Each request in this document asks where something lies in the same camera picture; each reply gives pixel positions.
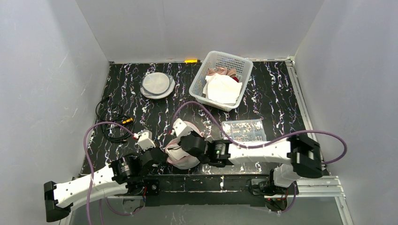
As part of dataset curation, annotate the black base frame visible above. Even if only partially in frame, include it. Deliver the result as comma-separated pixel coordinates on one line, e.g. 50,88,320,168
122,173,299,213

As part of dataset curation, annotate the white mesh bag blue trim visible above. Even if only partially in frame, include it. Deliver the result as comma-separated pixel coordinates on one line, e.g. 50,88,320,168
140,72,176,99

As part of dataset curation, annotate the clear plastic compartment box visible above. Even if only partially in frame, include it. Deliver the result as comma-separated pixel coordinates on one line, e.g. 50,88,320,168
221,119,267,142

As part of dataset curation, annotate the black coiled cable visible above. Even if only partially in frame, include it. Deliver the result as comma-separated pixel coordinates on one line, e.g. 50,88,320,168
94,96,135,143

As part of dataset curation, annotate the white bra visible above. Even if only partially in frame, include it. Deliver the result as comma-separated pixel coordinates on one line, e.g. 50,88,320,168
203,74,243,104

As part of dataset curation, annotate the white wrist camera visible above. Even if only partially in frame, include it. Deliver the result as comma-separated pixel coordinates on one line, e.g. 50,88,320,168
171,118,196,138
137,130,156,151

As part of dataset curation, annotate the aluminium rail frame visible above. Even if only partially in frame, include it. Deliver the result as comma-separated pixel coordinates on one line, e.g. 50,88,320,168
286,56,345,199

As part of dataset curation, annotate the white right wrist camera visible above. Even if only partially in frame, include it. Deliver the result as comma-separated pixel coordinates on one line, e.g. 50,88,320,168
171,118,196,138

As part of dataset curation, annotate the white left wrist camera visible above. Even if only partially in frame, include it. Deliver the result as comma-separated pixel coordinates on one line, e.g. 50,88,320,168
137,130,156,151

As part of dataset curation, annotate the yellow orange marker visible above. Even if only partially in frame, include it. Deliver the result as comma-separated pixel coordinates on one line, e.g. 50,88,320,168
184,59,200,63

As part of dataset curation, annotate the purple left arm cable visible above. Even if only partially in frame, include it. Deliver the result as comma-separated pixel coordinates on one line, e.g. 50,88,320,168
83,121,140,225

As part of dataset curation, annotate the white plastic basket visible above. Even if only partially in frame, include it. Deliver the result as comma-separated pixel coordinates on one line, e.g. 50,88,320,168
189,51,253,112

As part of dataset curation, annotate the white mesh bag pink trim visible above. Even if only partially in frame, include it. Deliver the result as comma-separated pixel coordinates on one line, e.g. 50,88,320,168
164,137,200,170

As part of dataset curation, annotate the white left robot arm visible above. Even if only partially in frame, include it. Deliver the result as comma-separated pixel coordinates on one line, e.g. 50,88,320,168
44,148,168,222

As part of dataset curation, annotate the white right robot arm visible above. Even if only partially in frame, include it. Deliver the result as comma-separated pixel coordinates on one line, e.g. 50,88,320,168
180,134,322,188

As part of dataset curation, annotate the beige pink bra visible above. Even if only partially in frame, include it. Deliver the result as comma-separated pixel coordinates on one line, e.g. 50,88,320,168
207,67,237,78

